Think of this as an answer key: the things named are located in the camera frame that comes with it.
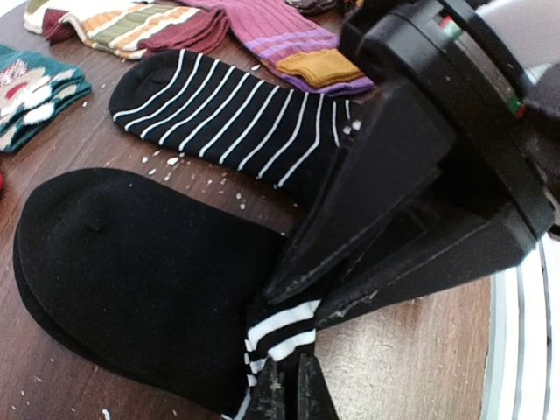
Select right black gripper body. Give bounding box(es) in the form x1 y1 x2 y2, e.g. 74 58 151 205
339 1 559 225

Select beige striped sock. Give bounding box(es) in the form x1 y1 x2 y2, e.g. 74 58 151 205
24 1 229 60

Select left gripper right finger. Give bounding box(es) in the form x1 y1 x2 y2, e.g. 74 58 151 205
296 354 339 420

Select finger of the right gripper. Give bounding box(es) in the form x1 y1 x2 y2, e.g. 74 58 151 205
314 192 538 330
263 82 455 305

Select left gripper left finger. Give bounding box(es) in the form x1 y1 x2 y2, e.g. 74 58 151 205
247 359 286 420

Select purple magenta sock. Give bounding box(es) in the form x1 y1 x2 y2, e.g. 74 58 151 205
185 1 374 96

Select black red argyle sock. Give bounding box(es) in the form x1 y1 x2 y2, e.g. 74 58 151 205
284 0 364 16

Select black sock white cuff stripes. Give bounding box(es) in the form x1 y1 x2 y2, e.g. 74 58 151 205
13 168 319 418

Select dark green reindeer sock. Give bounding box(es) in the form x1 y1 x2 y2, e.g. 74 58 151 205
1 45 92 154

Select black thin striped sock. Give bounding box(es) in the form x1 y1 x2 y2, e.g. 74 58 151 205
108 50 360 207

